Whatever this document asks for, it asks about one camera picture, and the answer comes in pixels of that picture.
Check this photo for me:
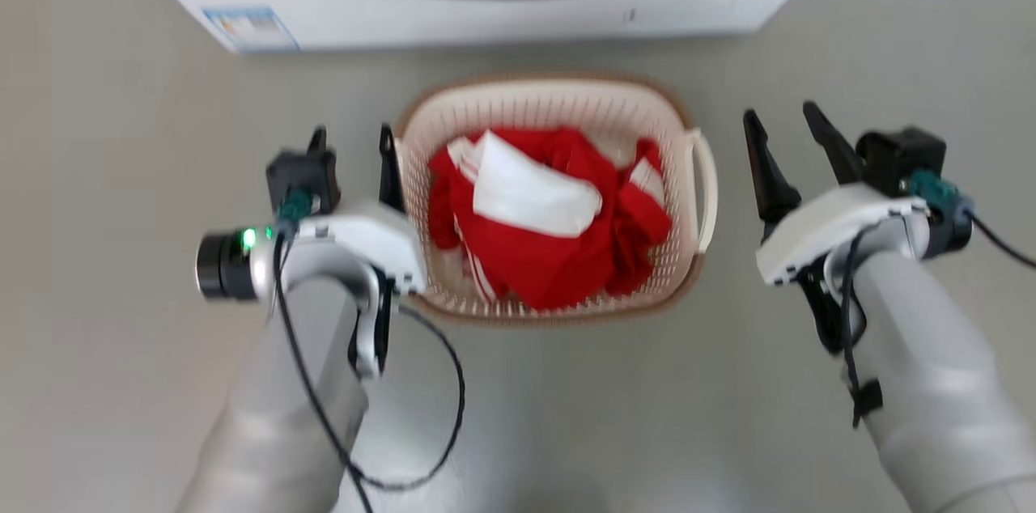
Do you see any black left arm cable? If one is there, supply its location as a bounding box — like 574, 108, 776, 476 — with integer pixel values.
271, 228, 467, 513

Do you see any blue energy label sticker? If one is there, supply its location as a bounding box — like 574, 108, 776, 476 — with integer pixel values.
202, 7, 300, 53

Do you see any round white filter cover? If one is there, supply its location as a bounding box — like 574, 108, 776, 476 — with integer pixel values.
625, 0, 733, 32

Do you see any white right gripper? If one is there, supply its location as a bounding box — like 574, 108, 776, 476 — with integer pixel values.
742, 100, 932, 357

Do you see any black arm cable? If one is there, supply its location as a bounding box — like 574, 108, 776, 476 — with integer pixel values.
271, 228, 467, 513
838, 226, 885, 429

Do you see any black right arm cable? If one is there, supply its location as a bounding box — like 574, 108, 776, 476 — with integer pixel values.
838, 226, 885, 429

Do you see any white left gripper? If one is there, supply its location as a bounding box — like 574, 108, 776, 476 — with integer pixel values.
295, 123, 427, 380

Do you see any cream perforated laundry basket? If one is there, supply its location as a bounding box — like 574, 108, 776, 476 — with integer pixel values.
393, 74, 719, 328

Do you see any black right camera cable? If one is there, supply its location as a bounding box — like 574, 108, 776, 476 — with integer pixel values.
967, 212, 1036, 269

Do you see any red garment with white stripes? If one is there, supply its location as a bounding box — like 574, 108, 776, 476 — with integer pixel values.
427, 127, 673, 312

